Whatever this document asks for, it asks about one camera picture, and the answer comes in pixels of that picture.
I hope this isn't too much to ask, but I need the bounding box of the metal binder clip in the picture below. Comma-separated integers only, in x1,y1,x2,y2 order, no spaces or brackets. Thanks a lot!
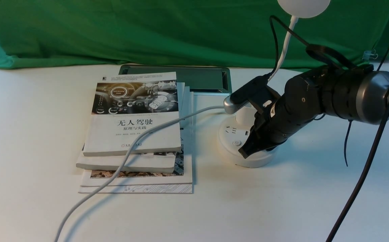
361,49,379,62

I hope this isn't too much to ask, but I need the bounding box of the black camera cable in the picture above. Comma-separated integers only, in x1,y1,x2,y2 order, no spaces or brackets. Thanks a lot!
269,15,356,79

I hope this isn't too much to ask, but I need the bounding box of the white lamp power cable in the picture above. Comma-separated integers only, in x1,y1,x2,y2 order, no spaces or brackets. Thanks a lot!
54,106,226,242

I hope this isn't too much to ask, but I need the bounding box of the bottom book with circuit pattern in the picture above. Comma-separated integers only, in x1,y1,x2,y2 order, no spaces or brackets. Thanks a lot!
78,87,193,194

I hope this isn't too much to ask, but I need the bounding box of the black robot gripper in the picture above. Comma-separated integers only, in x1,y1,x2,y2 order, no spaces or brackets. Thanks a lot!
238,66,336,158

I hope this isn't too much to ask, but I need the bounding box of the top book with dashboard cover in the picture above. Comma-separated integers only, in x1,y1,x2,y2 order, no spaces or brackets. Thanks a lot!
83,72,182,157

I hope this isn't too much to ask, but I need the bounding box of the green backdrop cloth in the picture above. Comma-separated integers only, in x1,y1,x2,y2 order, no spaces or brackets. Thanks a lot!
0,0,389,70

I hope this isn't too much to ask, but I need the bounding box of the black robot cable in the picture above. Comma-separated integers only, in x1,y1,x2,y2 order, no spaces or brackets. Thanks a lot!
326,40,389,242

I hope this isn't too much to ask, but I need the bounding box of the white desk lamp with sockets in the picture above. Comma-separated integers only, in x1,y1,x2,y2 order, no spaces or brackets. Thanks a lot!
218,0,330,168

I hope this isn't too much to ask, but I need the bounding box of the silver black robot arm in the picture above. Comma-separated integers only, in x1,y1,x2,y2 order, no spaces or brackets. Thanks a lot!
238,65,389,158

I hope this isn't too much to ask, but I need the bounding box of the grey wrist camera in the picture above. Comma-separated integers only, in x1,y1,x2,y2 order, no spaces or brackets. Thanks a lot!
223,75,281,115

